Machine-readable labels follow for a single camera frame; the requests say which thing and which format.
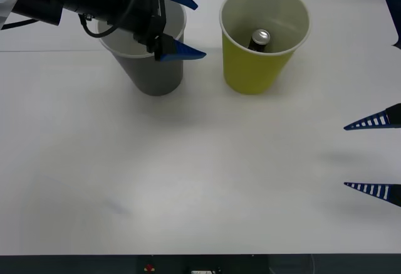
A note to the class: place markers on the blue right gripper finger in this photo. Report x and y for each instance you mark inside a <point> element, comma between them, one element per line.
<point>393,118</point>
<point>394,194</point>

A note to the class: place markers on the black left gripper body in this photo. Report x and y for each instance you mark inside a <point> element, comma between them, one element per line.
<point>144,13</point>

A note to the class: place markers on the grey plastic bin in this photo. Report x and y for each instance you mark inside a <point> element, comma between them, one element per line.
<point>156,79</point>

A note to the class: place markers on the yellow-green plastic bin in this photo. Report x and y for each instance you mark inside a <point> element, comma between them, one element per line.
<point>247,73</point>

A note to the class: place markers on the black drink can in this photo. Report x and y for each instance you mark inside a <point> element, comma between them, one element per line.
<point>259,39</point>

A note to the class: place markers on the red button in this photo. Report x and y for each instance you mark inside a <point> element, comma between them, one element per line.
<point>149,268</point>

